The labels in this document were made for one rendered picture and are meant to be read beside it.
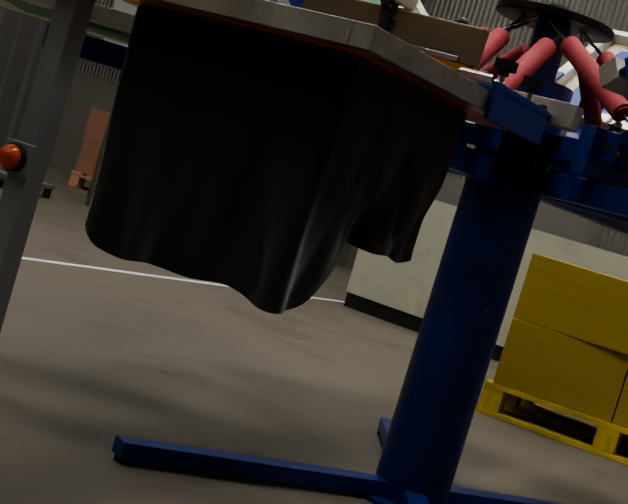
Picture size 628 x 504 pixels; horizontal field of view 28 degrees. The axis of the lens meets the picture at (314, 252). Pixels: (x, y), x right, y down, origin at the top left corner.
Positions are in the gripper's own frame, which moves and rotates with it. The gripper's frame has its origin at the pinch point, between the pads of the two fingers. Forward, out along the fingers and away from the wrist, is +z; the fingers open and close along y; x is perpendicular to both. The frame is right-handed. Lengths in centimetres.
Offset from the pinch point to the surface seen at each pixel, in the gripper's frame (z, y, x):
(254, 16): 11, 60, 9
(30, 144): 40, 79, -10
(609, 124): -8, -134, 7
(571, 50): -15, -68, 13
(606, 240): 10, -807, -176
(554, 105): 3.8, -22.2, 30.0
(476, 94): 9.9, 16.8, 29.7
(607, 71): -6.9, -32.1, 35.1
